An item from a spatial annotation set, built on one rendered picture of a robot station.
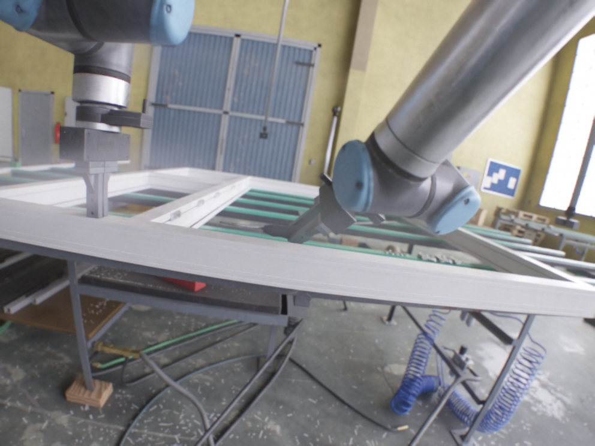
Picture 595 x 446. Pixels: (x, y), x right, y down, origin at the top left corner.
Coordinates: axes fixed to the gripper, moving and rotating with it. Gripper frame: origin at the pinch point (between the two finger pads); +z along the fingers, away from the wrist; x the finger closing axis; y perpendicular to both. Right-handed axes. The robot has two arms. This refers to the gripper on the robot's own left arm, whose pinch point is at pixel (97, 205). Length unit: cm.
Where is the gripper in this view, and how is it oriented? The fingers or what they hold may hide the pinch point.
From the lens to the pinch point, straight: 58.1
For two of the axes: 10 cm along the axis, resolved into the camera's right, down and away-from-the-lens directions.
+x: 0.4, 2.6, -9.7
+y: -9.9, -1.5, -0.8
